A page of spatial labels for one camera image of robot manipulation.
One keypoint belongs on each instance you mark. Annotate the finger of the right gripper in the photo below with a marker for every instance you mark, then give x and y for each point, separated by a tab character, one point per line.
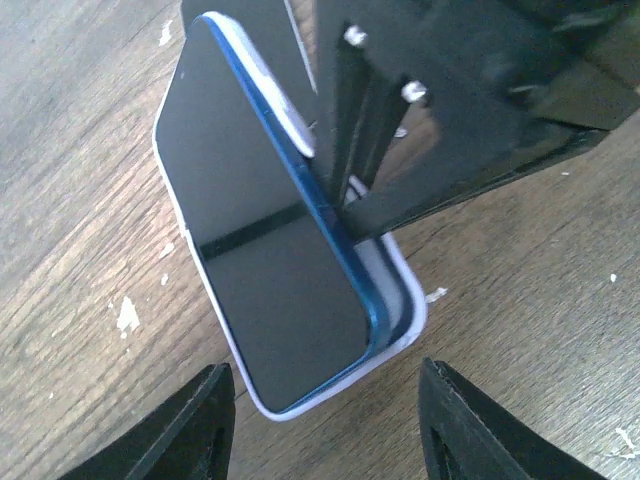
426	104

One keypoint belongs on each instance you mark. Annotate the lilac cased phone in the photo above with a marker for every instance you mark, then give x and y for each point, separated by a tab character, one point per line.
400	285

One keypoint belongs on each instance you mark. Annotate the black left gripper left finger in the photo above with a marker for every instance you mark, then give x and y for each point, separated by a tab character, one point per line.
188	436

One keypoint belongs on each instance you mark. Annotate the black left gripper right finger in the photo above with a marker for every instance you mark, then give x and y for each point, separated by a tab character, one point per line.
467	435

